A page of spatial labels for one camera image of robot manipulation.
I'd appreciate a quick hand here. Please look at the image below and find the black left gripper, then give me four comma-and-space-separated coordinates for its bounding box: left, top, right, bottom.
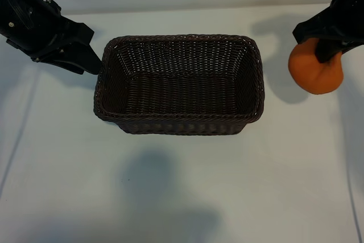
0, 0, 103, 76

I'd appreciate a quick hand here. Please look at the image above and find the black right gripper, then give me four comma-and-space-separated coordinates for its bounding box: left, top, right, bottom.
292, 0, 364, 64

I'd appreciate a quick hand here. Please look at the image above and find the orange fruit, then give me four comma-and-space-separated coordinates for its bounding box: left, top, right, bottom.
288, 38, 345, 95

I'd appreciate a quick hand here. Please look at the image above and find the dark brown woven basket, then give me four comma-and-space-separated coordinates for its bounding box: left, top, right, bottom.
93, 34, 265, 137

